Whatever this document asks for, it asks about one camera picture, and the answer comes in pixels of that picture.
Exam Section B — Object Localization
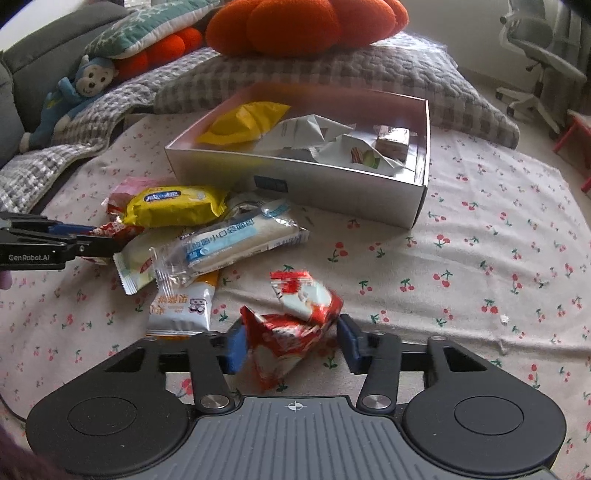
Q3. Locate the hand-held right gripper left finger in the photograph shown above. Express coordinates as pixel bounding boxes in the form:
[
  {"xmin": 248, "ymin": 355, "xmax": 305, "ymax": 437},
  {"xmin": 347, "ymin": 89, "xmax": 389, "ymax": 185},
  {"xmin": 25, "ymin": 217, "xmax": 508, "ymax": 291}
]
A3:
[{"xmin": 90, "ymin": 318, "xmax": 250, "ymax": 414}]

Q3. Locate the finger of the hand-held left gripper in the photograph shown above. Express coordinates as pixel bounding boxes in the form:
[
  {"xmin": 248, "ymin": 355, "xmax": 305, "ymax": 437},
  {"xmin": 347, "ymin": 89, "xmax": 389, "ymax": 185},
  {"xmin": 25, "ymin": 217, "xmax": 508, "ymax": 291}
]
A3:
[
  {"xmin": 0, "ymin": 212, "xmax": 96, "ymax": 236},
  {"xmin": 60, "ymin": 233, "xmax": 127, "ymax": 259}
]

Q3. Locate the blue monkey plush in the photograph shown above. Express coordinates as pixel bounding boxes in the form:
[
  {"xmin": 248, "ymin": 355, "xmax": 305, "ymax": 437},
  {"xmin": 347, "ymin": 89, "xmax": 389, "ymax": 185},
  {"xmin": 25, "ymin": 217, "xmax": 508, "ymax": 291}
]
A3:
[{"xmin": 19, "ymin": 54, "xmax": 118, "ymax": 153}]

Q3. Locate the small red white packet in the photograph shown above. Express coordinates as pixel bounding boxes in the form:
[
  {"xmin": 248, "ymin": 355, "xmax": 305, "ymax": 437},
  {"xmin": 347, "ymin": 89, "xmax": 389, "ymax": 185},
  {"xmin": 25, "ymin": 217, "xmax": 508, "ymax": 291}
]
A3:
[{"xmin": 81, "ymin": 220, "xmax": 145, "ymax": 267}]

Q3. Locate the green patterned pillow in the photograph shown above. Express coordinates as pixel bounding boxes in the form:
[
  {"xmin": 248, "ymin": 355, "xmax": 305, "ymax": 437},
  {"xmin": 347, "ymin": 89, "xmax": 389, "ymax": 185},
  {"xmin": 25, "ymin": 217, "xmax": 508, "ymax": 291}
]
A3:
[{"xmin": 83, "ymin": 0, "xmax": 222, "ymax": 60}]

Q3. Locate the grey office chair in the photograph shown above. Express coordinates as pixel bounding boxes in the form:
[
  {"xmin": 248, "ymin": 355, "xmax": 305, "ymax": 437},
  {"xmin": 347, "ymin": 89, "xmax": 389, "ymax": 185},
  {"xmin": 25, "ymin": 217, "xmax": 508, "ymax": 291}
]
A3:
[{"xmin": 496, "ymin": 0, "xmax": 591, "ymax": 139}]

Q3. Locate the red white candy packet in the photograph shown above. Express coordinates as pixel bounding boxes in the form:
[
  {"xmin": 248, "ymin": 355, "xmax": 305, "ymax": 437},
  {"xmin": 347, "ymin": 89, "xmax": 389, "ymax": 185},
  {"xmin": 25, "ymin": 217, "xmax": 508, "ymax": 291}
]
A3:
[
  {"xmin": 239, "ymin": 305, "xmax": 338, "ymax": 394},
  {"xmin": 269, "ymin": 270, "xmax": 345, "ymax": 326}
]

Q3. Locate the pink snack packet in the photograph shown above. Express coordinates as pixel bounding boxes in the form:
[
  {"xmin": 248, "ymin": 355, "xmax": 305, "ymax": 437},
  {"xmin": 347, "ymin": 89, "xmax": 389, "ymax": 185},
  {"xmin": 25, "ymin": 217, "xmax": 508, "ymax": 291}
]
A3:
[{"xmin": 107, "ymin": 178, "xmax": 162, "ymax": 217}]

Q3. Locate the clear bread packet blue print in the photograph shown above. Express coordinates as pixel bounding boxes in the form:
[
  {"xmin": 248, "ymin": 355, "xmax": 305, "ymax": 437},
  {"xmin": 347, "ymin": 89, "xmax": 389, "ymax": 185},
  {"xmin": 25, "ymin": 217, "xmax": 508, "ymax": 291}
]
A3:
[{"xmin": 151, "ymin": 198, "xmax": 311, "ymax": 289}]

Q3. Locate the brown pastry clear packet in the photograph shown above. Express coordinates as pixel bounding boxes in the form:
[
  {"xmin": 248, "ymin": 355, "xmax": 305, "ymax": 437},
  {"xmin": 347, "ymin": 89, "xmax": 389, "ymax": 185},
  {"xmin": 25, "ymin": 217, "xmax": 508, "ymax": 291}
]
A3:
[{"xmin": 373, "ymin": 124, "xmax": 411, "ymax": 166}]

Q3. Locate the grey checkered blanket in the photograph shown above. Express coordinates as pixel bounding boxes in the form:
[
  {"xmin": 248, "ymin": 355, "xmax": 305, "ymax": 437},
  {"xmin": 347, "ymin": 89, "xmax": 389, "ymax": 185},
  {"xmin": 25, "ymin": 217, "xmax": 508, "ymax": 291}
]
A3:
[{"xmin": 0, "ymin": 46, "xmax": 222, "ymax": 215}]

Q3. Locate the small white orange packet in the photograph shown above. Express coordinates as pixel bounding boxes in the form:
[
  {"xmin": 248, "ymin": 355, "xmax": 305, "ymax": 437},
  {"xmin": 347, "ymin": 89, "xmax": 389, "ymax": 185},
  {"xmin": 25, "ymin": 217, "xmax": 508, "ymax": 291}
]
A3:
[{"xmin": 147, "ymin": 270, "xmax": 220, "ymax": 341}]

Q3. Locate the pink child chair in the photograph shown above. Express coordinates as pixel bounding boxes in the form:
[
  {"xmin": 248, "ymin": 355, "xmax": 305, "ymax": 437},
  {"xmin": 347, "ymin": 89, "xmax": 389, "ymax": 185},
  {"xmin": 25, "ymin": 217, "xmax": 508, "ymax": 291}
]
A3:
[{"xmin": 553, "ymin": 110, "xmax": 591, "ymax": 195}]

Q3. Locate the cherry print bed sheet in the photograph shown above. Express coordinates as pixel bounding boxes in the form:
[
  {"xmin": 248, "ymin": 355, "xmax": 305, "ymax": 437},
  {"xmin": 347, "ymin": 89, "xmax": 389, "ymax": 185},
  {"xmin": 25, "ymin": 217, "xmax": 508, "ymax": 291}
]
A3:
[{"xmin": 0, "ymin": 111, "xmax": 591, "ymax": 480}]

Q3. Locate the large white snack packet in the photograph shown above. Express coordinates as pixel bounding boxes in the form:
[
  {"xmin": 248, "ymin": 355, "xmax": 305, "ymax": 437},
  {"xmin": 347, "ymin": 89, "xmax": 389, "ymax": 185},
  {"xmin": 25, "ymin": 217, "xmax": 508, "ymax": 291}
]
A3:
[{"xmin": 256, "ymin": 115, "xmax": 365, "ymax": 160}]

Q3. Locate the large plain yellow packet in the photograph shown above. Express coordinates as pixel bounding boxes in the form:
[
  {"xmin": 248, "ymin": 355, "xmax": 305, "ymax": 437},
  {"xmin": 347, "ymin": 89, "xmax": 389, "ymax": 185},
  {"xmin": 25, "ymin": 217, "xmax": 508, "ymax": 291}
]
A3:
[{"xmin": 196, "ymin": 102, "xmax": 291, "ymax": 146}]

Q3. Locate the person's purple clothing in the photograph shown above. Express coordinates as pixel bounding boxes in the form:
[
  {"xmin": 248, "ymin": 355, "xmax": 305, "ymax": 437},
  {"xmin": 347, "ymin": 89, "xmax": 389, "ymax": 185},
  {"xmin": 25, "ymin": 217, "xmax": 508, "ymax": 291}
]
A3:
[{"xmin": 0, "ymin": 425, "xmax": 61, "ymax": 480}]

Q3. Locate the white cardboard box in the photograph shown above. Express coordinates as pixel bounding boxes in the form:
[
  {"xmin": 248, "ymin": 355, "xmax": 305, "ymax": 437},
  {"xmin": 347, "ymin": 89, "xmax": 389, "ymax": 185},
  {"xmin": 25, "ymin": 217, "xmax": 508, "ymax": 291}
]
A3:
[{"xmin": 165, "ymin": 82, "xmax": 431, "ymax": 230}]

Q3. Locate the yellow packet with blue label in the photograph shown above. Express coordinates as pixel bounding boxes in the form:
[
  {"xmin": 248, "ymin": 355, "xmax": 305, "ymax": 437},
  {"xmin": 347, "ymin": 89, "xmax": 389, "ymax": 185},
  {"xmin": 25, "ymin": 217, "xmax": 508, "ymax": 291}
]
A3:
[{"xmin": 124, "ymin": 185, "xmax": 230, "ymax": 229}]

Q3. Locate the silver packet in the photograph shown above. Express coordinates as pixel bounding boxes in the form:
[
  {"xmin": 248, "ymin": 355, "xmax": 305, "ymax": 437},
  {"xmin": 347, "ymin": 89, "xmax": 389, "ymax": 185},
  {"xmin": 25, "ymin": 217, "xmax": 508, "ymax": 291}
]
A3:
[{"xmin": 225, "ymin": 191, "xmax": 266, "ymax": 222}]

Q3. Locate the small orange pumpkin plush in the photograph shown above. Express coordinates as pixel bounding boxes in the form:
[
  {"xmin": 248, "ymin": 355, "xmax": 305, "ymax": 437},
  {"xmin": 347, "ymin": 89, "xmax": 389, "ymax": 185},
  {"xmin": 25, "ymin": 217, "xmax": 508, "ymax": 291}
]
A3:
[{"xmin": 113, "ymin": 27, "xmax": 204, "ymax": 83}]

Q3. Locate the pale yellow snack packet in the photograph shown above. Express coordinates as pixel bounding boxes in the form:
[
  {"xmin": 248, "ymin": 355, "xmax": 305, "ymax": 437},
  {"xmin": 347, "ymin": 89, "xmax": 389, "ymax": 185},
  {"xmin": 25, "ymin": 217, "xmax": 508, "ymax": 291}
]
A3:
[{"xmin": 113, "ymin": 228, "xmax": 185, "ymax": 296}]

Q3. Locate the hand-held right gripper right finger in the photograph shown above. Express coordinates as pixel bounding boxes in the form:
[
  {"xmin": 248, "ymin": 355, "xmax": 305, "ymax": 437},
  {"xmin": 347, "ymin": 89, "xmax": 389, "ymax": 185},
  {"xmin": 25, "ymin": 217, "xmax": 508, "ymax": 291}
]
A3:
[{"xmin": 336, "ymin": 314, "xmax": 507, "ymax": 414}]

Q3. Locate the large orange pumpkin pillow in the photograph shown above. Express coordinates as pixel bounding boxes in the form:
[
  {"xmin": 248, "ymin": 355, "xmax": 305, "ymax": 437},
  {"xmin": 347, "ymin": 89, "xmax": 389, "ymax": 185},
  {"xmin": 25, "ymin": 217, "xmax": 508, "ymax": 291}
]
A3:
[{"xmin": 205, "ymin": 0, "xmax": 409, "ymax": 58}]

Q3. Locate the grey checkered pillow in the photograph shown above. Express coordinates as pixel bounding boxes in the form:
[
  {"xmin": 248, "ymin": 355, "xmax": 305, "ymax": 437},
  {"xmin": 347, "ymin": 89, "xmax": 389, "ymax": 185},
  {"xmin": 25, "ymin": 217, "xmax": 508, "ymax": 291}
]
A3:
[{"xmin": 154, "ymin": 31, "xmax": 520, "ymax": 149}]

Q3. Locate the grey sofa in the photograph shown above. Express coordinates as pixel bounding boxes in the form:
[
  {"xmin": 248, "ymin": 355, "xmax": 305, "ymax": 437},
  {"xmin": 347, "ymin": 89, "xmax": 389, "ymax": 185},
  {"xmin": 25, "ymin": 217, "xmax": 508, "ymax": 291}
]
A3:
[{"xmin": 0, "ymin": 0, "xmax": 134, "ymax": 158}]

